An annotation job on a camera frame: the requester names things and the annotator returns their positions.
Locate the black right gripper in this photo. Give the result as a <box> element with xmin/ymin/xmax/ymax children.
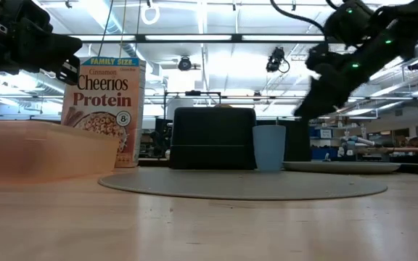
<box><xmin>294</xmin><ymin>43</ymin><xmax>358</xmax><ymax>120</ymax></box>

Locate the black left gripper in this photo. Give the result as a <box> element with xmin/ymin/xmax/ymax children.
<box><xmin>0</xmin><ymin>0</ymin><xmax>83</xmax><ymax>86</ymax></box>

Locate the Cheerios Protein cereal box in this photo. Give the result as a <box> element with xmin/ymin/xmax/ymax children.
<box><xmin>60</xmin><ymin>57</ymin><xmax>147</xmax><ymax>168</ymax></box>

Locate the black panel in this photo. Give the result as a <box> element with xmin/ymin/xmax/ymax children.
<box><xmin>284</xmin><ymin>117</ymin><xmax>312</xmax><ymax>162</ymax></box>

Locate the blue storage bin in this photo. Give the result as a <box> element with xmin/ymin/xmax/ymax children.
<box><xmin>310</xmin><ymin>146</ymin><xmax>340</xmax><ymax>161</ymax></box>

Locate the light blue plastic cup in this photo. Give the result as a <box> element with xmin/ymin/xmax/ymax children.
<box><xmin>252</xmin><ymin>125</ymin><xmax>287</xmax><ymax>172</ymax></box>

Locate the round grey plate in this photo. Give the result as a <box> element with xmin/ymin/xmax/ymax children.
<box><xmin>282</xmin><ymin>160</ymin><xmax>401</xmax><ymax>175</ymax></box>

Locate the wooden workbench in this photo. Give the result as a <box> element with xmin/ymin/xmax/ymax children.
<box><xmin>353</xmin><ymin>145</ymin><xmax>418</xmax><ymax>154</ymax></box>

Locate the black two-slot toaster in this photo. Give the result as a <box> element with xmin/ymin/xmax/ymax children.
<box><xmin>168</xmin><ymin>107</ymin><xmax>257</xmax><ymax>170</ymax></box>

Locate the round grey placemat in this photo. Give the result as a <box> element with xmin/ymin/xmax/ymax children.
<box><xmin>98</xmin><ymin>167</ymin><xmax>388</xmax><ymax>201</ymax></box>

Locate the black overhead beam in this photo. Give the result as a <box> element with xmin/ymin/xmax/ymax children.
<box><xmin>60</xmin><ymin>33</ymin><xmax>418</xmax><ymax>44</ymax></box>

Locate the black ceiling-mounted camera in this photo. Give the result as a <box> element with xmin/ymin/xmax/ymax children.
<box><xmin>266</xmin><ymin>46</ymin><xmax>290</xmax><ymax>74</ymax></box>

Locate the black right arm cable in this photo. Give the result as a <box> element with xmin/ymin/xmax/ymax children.
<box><xmin>269</xmin><ymin>0</ymin><xmax>327</xmax><ymax>34</ymax></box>

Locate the white hanging ring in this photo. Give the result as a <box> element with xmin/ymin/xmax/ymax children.
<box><xmin>140</xmin><ymin>2</ymin><xmax>161</xmax><ymax>26</ymax></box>

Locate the round black ceiling camera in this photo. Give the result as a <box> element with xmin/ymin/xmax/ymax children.
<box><xmin>177</xmin><ymin>55</ymin><xmax>193</xmax><ymax>72</ymax></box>

